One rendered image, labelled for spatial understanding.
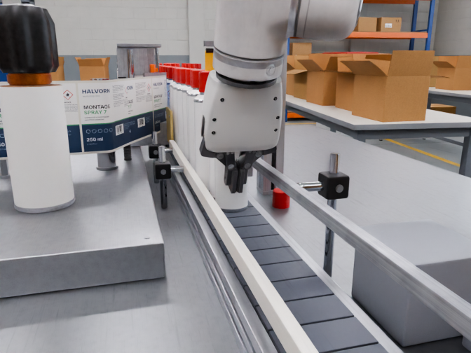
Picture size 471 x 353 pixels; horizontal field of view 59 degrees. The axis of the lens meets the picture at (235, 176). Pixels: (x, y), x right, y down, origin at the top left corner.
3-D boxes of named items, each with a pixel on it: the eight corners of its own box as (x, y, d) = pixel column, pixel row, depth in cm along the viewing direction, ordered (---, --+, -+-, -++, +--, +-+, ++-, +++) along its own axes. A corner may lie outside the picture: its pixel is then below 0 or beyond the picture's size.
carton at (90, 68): (75, 84, 582) (72, 57, 572) (83, 82, 624) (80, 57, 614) (107, 84, 586) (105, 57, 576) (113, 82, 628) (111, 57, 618)
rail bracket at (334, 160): (281, 276, 55) (285, 153, 51) (332, 269, 57) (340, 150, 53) (291, 288, 52) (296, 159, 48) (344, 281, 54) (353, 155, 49)
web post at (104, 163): (96, 166, 92) (88, 78, 87) (118, 164, 93) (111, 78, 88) (95, 171, 87) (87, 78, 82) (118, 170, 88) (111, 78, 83)
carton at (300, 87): (277, 97, 386) (279, 54, 376) (322, 96, 396) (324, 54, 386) (296, 101, 343) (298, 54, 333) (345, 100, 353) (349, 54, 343)
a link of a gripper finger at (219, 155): (235, 142, 59) (230, 181, 62) (212, 143, 58) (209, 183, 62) (240, 154, 56) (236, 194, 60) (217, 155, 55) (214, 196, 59)
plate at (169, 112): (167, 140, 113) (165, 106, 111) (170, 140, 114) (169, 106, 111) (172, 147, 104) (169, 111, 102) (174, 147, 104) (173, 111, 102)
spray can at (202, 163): (191, 187, 76) (188, 71, 71) (217, 183, 79) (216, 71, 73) (202, 195, 72) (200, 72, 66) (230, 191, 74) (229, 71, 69)
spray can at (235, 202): (212, 203, 68) (210, 73, 63) (244, 201, 69) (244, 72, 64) (217, 213, 63) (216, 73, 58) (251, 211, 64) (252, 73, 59)
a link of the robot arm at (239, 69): (275, 38, 54) (272, 60, 56) (207, 36, 52) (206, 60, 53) (298, 61, 47) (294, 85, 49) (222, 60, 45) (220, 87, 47)
